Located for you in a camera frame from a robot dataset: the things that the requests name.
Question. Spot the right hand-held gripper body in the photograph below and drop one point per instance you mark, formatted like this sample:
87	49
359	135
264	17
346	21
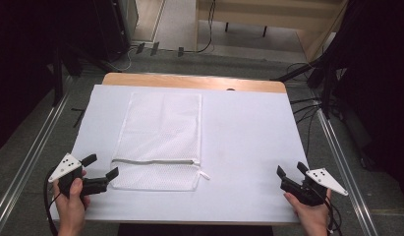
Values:
320	177

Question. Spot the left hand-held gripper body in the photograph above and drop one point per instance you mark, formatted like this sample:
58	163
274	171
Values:
66	165

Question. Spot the white mesh laundry bag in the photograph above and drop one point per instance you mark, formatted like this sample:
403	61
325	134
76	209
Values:
160	131

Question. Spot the person's right hand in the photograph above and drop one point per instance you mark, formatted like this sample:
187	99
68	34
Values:
312	219

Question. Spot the person's left hand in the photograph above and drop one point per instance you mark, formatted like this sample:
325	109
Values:
70	213

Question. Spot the white table mat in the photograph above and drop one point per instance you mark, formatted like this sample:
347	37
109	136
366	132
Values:
248	137

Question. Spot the black metal stand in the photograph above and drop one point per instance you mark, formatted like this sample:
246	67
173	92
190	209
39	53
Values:
57	75
327	88

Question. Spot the dark curtain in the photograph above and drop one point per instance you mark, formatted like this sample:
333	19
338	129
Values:
379	82
19	65

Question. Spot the wooden table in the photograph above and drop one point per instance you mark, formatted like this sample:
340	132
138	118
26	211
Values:
189	81

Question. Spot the dark cabinet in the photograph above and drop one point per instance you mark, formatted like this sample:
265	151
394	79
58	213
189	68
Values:
114	26

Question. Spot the wooden platform with black legs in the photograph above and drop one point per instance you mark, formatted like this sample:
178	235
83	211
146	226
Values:
255	16

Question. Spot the metal floor rail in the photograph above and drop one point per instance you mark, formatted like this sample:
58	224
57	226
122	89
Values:
343	164
26	164

